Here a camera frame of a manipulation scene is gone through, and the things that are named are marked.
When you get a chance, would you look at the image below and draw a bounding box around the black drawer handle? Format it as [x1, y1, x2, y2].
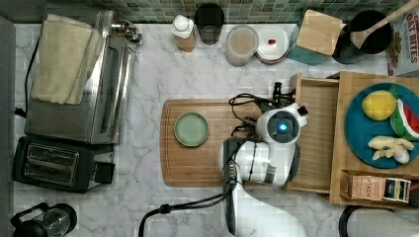
[273, 82, 295, 107]

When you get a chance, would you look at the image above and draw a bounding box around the wooden drawer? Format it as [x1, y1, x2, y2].
[286, 73, 339, 195]

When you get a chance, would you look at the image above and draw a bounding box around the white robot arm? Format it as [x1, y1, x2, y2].
[218, 103, 308, 237]

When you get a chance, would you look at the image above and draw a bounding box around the wooden drawer cabinet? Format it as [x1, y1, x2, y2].
[329, 71, 419, 209]

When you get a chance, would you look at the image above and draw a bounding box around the green ceramic plate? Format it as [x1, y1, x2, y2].
[174, 112, 209, 147]

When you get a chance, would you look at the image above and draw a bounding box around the bamboo cutting board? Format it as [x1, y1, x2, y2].
[159, 99, 275, 188]

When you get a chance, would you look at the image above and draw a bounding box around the clear jar with lid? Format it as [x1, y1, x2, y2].
[224, 25, 259, 67]

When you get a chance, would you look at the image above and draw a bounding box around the white-capped spice bottle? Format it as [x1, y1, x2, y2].
[171, 15, 196, 52]

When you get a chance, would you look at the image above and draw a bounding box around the white lidded bowl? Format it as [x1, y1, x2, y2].
[256, 26, 290, 64]

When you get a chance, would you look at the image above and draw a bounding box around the black cup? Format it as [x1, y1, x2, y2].
[195, 3, 224, 45]

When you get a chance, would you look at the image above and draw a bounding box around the stainless toaster oven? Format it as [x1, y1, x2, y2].
[25, 11, 142, 144]

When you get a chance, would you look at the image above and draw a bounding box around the teal canister wooden lid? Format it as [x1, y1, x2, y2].
[288, 10, 343, 66]

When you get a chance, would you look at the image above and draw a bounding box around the black slot toaster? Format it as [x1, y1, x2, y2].
[12, 136, 116, 194]

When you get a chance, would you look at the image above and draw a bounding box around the teal blue plate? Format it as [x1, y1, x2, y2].
[344, 83, 419, 169]

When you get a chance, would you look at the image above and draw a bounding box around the black utensil holder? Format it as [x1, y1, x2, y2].
[331, 9, 394, 65]

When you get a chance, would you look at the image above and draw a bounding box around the beige folded towel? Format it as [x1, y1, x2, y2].
[31, 14, 103, 105]

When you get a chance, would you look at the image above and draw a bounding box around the wooden spoon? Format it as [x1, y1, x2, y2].
[350, 0, 419, 48]

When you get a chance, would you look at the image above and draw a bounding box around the yellow toy lemon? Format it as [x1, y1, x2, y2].
[362, 90, 396, 120]

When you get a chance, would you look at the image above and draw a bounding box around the pink tea box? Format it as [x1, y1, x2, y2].
[340, 172, 385, 201]

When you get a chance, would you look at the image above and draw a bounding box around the toy banana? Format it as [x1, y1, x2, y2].
[368, 135, 414, 164]

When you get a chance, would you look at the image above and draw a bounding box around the black coffee pot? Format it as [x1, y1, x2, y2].
[10, 202, 78, 237]

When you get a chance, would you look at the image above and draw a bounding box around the toy watermelon slice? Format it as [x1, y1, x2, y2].
[390, 99, 419, 141]

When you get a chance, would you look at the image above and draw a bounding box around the black tea packet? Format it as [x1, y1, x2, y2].
[383, 178, 411, 203]

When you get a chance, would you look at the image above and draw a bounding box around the oat bites cereal box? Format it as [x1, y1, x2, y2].
[386, 9, 419, 77]

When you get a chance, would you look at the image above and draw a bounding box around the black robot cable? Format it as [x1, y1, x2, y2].
[137, 93, 275, 237]

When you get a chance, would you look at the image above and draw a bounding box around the black power cord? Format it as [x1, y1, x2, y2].
[14, 37, 41, 119]

